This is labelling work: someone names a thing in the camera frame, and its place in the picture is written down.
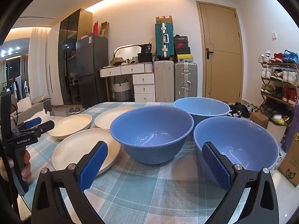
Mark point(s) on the black shoe box white label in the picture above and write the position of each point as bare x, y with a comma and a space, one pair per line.
181, 38

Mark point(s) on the shoe rack with shoes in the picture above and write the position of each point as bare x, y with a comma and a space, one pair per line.
287, 77

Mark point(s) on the plain brown cardboard box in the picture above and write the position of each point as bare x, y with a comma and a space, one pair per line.
259, 120

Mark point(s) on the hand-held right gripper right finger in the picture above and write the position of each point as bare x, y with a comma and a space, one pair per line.
216, 165

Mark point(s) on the black shoe box red logo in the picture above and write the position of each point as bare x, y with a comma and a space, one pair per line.
182, 44

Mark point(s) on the yellow and black shoe box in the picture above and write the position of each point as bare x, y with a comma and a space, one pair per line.
185, 57

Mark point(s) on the white wardrobe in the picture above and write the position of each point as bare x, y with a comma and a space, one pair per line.
55, 63

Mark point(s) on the flattened cardboard piece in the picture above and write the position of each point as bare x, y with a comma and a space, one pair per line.
105, 29

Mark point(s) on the beige sofa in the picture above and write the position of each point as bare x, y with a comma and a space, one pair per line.
25, 107

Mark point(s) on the white curtain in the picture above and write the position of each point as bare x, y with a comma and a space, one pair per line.
38, 63

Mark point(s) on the blue bowl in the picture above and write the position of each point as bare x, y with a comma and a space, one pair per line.
151, 130
203, 107
245, 144

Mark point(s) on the purple bag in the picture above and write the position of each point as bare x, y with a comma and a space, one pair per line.
292, 130

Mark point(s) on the woven laundry basket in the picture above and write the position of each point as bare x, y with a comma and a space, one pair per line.
122, 91

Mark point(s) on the printed brown cardboard box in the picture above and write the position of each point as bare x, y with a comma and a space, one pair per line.
290, 165

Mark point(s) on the plain black shoe box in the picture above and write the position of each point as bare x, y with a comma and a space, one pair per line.
182, 50

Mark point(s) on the white dressing table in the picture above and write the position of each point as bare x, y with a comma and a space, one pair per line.
143, 84

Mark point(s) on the silver suitcase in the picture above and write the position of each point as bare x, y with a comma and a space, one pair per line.
185, 80

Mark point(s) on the white bin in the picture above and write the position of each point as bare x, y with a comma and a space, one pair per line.
276, 133

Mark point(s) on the arched mirror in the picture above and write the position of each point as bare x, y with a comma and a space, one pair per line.
127, 52

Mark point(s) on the hanging clothes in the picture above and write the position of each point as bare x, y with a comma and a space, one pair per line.
18, 87

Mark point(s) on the tan wooden door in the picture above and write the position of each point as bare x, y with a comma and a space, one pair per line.
222, 51

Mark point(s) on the teal checked tablecloth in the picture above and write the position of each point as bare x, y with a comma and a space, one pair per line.
151, 191

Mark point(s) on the dark grey refrigerator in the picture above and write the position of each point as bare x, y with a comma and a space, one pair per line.
92, 70

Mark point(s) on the black paper bag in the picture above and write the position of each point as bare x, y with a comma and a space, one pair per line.
146, 48

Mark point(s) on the grey slipper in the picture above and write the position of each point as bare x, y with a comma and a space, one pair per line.
77, 110
71, 111

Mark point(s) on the black storage box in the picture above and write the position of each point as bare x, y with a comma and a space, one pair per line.
144, 57

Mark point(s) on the person's left hand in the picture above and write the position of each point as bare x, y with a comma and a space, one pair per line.
26, 168

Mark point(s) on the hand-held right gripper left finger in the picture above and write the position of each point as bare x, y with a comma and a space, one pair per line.
93, 165

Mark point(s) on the teal suitcase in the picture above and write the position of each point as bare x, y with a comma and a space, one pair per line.
164, 40

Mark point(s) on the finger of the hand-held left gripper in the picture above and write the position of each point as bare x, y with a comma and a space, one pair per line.
32, 123
44, 127

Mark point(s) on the pile of dark shoes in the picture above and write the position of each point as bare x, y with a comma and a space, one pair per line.
240, 110

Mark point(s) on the white light switch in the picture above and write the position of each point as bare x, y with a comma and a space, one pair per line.
274, 35

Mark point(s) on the small cardboard box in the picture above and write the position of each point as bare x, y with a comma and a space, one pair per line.
116, 61

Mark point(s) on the open cardboard box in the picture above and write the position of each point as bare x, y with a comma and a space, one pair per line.
164, 19

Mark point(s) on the red flat box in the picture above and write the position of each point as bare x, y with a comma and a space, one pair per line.
95, 28

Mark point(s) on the beige suitcase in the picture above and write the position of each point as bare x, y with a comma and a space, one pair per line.
164, 81

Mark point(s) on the dark glass cabinet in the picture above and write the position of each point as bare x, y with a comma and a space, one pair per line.
69, 58

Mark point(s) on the wooden shoe rack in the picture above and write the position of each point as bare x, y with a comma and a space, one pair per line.
268, 95

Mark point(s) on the cream round plate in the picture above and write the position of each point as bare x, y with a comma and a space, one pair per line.
70, 126
109, 119
74, 151

